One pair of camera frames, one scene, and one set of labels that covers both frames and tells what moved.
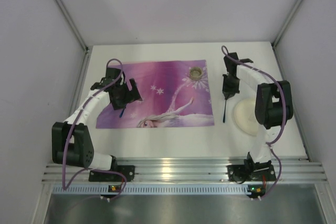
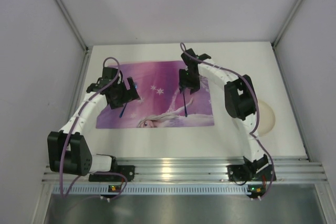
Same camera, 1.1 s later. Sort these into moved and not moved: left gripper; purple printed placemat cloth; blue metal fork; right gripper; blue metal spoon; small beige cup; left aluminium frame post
Moved: blue metal spoon; right gripper; small beige cup
Not moved: left gripper; blue metal fork; purple printed placemat cloth; left aluminium frame post
